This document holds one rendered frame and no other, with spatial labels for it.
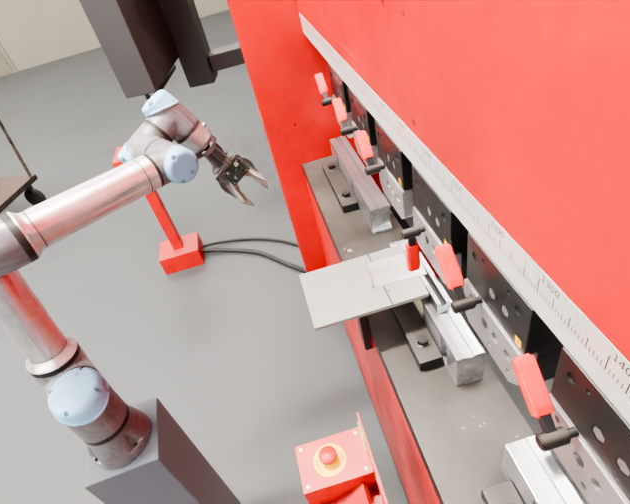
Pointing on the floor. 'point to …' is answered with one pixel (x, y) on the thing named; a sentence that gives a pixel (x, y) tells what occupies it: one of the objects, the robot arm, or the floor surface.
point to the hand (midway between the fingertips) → (256, 193)
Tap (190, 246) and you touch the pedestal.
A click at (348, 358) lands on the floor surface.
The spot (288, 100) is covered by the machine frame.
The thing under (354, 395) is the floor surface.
